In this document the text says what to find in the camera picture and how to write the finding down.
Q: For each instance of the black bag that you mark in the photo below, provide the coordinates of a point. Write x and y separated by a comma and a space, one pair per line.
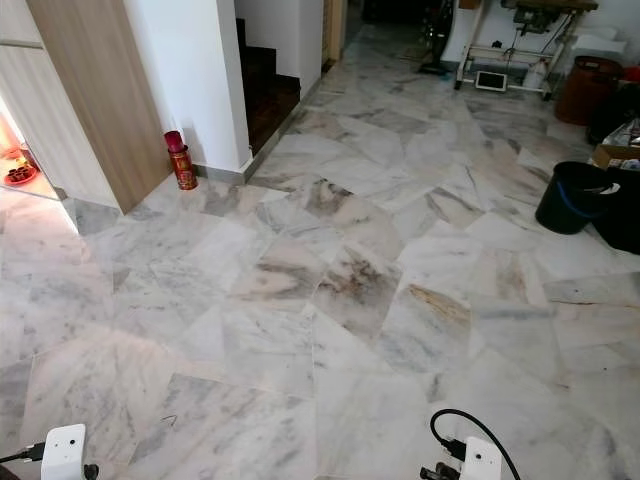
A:
623, 215

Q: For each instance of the black plastic bucket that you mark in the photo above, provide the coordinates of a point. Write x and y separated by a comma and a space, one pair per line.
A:
573, 198

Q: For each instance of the sewing machine table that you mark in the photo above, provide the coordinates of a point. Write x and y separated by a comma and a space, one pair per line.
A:
540, 6

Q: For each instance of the red offering plate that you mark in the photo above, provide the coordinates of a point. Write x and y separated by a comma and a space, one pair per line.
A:
21, 174

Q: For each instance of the cardboard box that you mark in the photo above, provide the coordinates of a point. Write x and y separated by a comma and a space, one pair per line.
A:
618, 153

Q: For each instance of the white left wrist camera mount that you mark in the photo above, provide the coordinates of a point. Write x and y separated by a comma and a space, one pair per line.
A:
63, 450

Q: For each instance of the brown-red barrel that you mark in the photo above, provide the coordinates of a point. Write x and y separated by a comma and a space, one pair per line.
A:
588, 90

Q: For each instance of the wooden cabinet panel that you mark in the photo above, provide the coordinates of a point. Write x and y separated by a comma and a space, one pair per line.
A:
95, 100

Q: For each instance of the red tin can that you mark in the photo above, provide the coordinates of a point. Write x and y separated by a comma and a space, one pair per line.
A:
181, 163

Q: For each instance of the white sewing machine pedal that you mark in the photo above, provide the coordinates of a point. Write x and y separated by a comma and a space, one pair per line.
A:
491, 81

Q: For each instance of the dark wooden staircase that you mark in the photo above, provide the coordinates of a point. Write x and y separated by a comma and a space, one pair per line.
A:
266, 95

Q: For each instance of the white box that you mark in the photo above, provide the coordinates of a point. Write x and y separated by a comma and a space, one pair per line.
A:
600, 46

